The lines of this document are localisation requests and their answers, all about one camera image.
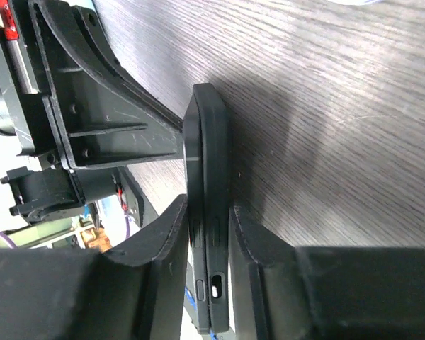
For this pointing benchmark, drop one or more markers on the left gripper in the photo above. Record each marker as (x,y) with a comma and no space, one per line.
(67,103)

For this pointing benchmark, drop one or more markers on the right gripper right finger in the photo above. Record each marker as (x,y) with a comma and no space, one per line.
(286,292)

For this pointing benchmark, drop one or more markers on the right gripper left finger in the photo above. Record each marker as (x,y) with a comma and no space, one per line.
(132,291)

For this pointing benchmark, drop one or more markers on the black smartphone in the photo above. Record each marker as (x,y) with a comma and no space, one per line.
(193,160)

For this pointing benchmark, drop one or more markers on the black phone case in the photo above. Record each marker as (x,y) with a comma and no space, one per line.
(215,133)

